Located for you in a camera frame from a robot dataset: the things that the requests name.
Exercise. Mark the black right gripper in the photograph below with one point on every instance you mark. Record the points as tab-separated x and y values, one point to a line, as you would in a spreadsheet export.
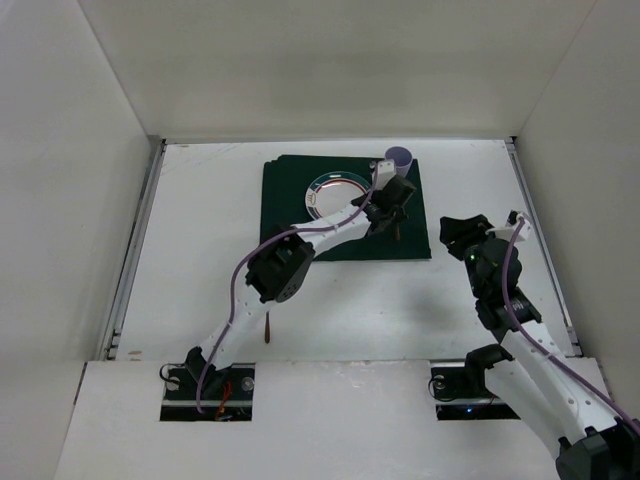
461	230

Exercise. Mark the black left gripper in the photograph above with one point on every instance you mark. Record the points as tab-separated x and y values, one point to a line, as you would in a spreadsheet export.
391	212

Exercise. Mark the lavender plastic cup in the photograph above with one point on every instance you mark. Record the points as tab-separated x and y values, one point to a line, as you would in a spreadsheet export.
402	159

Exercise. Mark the white plate green red rim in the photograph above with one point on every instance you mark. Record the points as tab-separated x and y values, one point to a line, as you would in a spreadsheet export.
332	191

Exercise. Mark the brown wooden fork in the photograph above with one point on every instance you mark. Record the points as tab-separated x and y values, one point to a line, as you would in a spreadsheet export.
267	329

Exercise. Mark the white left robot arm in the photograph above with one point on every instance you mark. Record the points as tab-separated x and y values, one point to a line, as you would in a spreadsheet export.
275	270

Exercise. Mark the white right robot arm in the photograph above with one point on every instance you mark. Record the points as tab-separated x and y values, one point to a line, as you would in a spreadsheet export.
586	433

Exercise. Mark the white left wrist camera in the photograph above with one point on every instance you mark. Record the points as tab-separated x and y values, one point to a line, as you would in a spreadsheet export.
382	172

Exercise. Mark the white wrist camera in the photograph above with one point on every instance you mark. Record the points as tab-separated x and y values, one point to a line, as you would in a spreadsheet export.
516	229
382	172

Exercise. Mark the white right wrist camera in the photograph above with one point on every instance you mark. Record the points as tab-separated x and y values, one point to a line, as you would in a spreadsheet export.
516	229

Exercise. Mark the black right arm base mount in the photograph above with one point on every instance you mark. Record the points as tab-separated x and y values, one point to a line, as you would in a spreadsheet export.
459	390

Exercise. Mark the aluminium right table rail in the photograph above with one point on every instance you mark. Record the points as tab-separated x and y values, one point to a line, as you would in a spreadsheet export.
511	147

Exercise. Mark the aluminium table rail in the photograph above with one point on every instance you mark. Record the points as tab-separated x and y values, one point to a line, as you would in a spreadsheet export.
116	312
511	147

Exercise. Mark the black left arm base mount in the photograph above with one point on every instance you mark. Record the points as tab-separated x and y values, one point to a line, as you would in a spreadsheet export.
227	398

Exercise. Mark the aluminium left table rail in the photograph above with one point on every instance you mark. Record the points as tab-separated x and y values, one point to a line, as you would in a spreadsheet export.
116	312

